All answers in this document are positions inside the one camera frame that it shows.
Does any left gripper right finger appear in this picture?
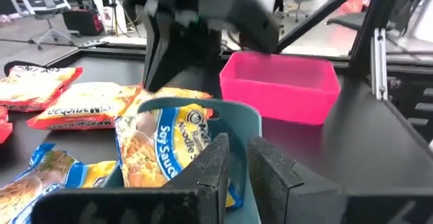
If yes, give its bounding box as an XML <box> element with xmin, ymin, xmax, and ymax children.
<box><xmin>247</xmin><ymin>135</ymin><xmax>348</xmax><ymax>224</ymax></box>

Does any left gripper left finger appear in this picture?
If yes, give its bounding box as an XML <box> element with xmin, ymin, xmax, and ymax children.
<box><xmin>164</xmin><ymin>132</ymin><xmax>231</xmax><ymax>224</ymax></box>

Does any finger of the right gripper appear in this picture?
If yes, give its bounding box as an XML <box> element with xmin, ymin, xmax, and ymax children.
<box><xmin>170</xmin><ymin>27</ymin><xmax>224</xmax><ymax>83</ymax></box>
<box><xmin>141</xmin><ymin>12</ymin><xmax>172</xmax><ymax>93</ymax></box>

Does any blue soy sauce ramen packet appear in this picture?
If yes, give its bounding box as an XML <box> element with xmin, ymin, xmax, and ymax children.
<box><xmin>114</xmin><ymin>104</ymin><xmax>244</xmax><ymax>208</ymax></box>
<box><xmin>0</xmin><ymin>142</ymin><xmax>118</xmax><ymax>224</ymax></box>

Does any blue grey plastic bin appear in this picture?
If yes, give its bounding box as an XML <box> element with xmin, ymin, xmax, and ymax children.
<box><xmin>103</xmin><ymin>97</ymin><xmax>263</xmax><ymax>224</ymax></box>

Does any red plastic bin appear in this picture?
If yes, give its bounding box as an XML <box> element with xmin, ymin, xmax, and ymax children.
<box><xmin>219</xmin><ymin>50</ymin><xmax>342</xmax><ymax>127</ymax></box>

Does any black red equipment case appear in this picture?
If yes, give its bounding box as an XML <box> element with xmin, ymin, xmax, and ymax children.
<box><xmin>62</xmin><ymin>9</ymin><xmax>104</xmax><ymax>37</ymax></box>

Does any grey office chair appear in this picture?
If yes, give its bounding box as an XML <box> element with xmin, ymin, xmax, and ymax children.
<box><xmin>15</xmin><ymin>0</ymin><xmax>82</xmax><ymax>51</ymax></box>

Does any black diagonal frame strut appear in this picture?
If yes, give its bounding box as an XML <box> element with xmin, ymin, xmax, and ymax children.
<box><xmin>275</xmin><ymin>0</ymin><xmax>375</xmax><ymax>54</ymax></box>

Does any black upright frame post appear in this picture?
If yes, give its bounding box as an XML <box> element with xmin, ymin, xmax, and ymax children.
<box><xmin>350</xmin><ymin>0</ymin><xmax>407</xmax><ymax>78</ymax></box>

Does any silver aluminium bracket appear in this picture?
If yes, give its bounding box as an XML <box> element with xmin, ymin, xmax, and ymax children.
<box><xmin>370</xmin><ymin>27</ymin><xmax>389</xmax><ymax>102</ymax></box>

